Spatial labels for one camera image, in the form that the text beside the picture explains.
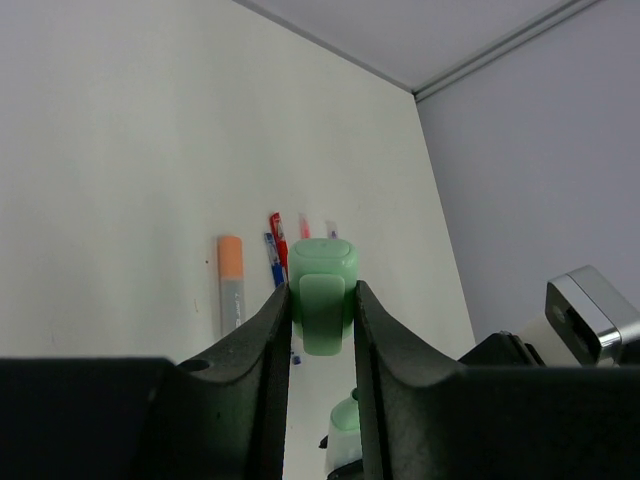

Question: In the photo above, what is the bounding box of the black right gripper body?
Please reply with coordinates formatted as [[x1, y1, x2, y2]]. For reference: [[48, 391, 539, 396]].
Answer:
[[459, 331, 545, 367]]

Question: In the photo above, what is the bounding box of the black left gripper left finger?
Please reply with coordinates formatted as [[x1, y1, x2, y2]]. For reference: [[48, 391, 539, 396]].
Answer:
[[1, 286, 292, 479]]

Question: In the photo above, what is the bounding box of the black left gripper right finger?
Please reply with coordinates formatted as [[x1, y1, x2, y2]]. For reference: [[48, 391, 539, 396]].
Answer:
[[354, 282, 639, 479]]

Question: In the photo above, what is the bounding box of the green highlighter pen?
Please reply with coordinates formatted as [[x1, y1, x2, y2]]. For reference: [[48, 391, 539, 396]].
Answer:
[[319, 388, 363, 475]]

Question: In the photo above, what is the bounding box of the blue gel pen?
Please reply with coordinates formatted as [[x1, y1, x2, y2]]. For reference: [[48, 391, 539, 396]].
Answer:
[[263, 232, 301, 366]]

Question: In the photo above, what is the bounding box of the orange highlighter pen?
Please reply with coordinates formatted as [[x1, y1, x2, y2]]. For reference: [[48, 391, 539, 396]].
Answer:
[[216, 235, 246, 336]]

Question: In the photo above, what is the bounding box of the green highlighter cap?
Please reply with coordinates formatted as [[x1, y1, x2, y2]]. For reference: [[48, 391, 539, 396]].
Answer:
[[288, 238, 359, 357]]

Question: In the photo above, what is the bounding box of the purple grey marker pen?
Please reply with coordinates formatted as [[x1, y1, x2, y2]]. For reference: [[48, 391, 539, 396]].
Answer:
[[326, 221, 339, 239]]

